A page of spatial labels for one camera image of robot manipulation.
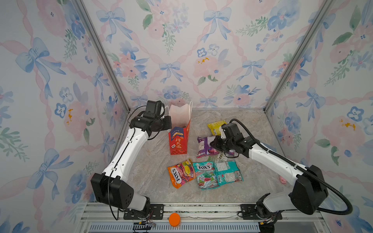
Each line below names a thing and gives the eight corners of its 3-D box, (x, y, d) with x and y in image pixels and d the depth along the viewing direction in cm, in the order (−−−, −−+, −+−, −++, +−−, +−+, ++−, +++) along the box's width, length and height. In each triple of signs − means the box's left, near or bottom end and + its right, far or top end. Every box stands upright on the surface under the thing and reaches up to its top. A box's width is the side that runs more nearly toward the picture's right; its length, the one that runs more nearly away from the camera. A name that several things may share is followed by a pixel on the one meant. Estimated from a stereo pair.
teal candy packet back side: (218, 185, 84) (219, 183, 82) (213, 164, 92) (213, 162, 90) (242, 181, 85) (244, 180, 83) (235, 161, 93) (236, 159, 91)
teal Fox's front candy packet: (197, 190, 82) (197, 188, 79) (193, 165, 92) (193, 162, 89) (219, 187, 83) (220, 185, 81) (212, 162, 93) (213, 160, 90)
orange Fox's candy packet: (174, 189, 83) (173, 187, 80) (167, 170, 90) (166, 167, 87) (198, 178, 87) (199, 176, 84) (190, 160, 94) (190, 158, 91)
